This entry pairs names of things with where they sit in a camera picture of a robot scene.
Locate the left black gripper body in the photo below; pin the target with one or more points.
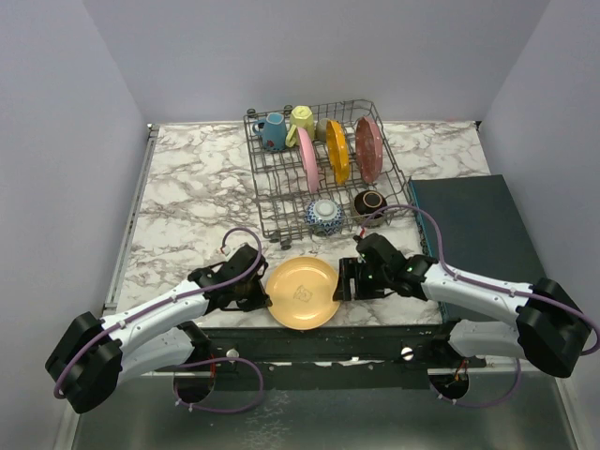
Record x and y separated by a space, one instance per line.
250 294

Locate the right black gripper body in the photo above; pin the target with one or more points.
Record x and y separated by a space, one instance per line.
371 283

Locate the tan bear print plate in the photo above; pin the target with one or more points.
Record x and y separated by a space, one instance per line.
301 291

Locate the red blue patterned bowl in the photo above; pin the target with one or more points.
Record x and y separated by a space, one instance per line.
324 217

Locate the dark brown patterned bowl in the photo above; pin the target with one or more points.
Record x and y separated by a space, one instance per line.
365 203

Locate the grey wire dish rack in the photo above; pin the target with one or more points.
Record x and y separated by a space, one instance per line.
281 182

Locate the plain pink plate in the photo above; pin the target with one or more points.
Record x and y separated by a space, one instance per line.
309 160

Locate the pink dotted plate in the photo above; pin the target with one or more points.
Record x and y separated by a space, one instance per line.
368 149

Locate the small grey mug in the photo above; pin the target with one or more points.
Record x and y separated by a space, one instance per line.
320 129

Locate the blue mug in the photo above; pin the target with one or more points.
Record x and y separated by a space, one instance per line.
272 132

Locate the yellow cream mug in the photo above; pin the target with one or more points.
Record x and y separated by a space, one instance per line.
301 117

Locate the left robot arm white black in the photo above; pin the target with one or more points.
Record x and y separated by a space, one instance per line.
96 355

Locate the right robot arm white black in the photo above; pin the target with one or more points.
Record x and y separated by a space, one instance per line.
538 322

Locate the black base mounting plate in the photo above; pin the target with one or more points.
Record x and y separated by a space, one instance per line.
346 357

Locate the dark blue box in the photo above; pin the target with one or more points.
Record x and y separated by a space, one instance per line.
482 230

